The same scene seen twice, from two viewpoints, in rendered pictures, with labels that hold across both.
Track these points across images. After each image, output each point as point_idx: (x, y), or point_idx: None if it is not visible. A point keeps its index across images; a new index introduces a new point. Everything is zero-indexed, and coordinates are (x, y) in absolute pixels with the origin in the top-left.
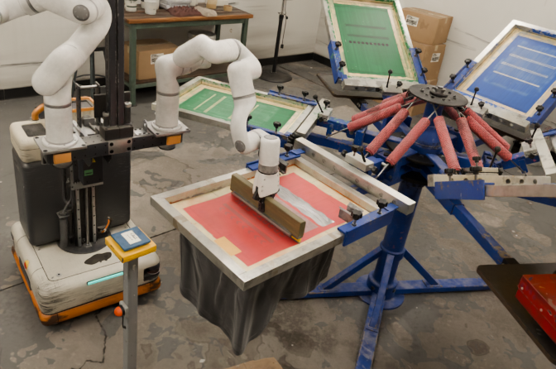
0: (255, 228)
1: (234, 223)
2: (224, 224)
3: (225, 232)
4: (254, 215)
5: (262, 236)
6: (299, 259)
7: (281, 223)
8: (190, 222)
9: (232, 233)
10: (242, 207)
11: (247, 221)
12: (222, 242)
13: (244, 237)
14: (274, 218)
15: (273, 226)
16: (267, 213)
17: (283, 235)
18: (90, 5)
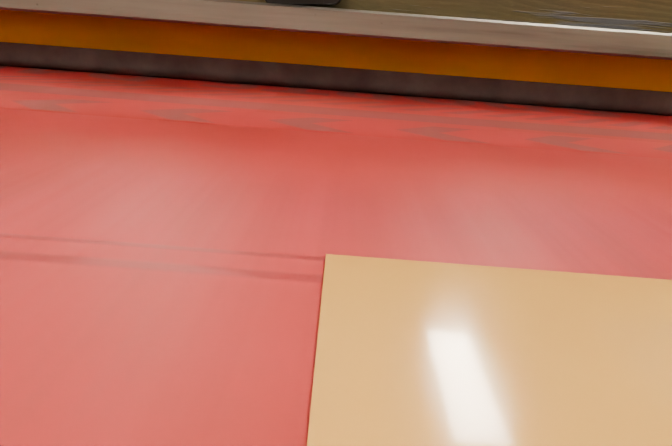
0: (410, 117)
1: (163, 124)
2: (26, 144)
3: (201, 197)
4: (228, 87)
5: (573, 132)
6: None
7: (577, 6)
8: None
9: (354, 180)
10: (51, 75)
11: (252, 103)
12: (658, 397)
13: (555, 172)
14: (476, 4)
15: (448, 100)
16: None
17: (598, 112)
18: None
